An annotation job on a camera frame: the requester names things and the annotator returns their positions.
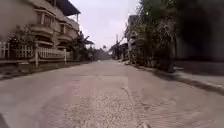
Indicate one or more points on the row of buildings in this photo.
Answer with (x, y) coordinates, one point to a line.
(130, 36)

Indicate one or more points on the dark grey wall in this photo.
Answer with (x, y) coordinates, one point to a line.
(203, 33)

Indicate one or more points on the beige balconied building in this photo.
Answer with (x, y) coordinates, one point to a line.
(50, 25)

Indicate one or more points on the tall bushy trees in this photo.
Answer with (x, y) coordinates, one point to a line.
(156, 36)

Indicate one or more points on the concrete sidewalk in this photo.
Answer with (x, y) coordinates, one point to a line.
(200, 78)

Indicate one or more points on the white picket fence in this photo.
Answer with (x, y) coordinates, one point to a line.
(50, 53)

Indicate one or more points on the dark kerb strip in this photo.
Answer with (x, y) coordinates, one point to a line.
(40, 67)

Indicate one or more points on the palm tree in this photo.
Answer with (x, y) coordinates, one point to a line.
(81, 45)

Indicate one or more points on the grey concrete road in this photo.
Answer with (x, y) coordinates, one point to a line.
(96, 96)

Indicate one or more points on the robot's own part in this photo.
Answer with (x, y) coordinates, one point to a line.
(145, 125)

